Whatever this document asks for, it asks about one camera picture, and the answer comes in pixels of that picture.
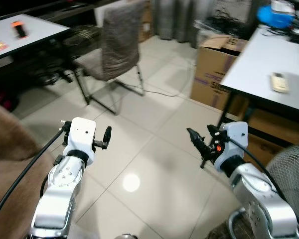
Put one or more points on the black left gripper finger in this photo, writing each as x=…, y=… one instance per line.
x=107, y=137

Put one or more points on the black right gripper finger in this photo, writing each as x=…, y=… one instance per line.
x=195, y=136
x=206, y=158

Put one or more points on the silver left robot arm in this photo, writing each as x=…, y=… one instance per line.
x=57, y=191

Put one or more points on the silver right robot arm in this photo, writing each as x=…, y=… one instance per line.
x=261, y=199

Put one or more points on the brown fabric sofa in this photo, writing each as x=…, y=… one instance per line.
x=12, y=164

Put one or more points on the red object on floor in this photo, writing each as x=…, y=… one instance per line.
x=2, y=101

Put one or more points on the plain brown cardboard box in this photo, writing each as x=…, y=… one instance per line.
x=271, y=132

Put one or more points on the open printed cardboard box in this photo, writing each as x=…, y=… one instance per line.
x=212, y=69

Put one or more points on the cream remote control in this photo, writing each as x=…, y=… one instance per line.
x=279, y=82

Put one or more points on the brown fabric metal-leg chair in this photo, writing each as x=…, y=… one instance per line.
x=117, y=45

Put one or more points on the large white black-legged table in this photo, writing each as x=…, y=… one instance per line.
x=269, y=57

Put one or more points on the grey curtain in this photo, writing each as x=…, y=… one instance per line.
x=182, y=20

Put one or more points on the narrow brown cardboard box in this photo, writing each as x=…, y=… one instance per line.
x=146, y=22

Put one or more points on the small white black-framed table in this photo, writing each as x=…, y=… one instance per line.
x=35, y=31

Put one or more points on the orange and black device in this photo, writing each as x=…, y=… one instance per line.
x=20, y=30

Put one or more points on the blue round object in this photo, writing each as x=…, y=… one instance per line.
x=274, y=16

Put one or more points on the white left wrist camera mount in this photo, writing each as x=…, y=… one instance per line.
x=82, y=137

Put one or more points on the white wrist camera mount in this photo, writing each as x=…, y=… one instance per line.
x=82, y=137
x=234, y=142

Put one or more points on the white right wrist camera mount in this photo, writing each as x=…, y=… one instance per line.
x=234, y=142

